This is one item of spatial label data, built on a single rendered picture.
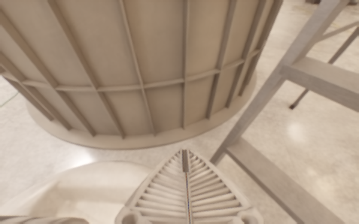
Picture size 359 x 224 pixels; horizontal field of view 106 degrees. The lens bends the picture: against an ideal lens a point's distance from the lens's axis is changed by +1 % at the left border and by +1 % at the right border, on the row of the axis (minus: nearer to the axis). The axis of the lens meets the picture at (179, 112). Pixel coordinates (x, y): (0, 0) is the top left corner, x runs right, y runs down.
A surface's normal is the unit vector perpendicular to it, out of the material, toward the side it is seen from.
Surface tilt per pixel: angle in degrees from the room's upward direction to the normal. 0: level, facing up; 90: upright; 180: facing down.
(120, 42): 90
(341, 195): 0
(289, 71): 90
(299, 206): 0
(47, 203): 73
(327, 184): 0
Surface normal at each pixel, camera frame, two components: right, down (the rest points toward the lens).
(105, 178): 0.00, -0.70
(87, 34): 0.06, 0.73
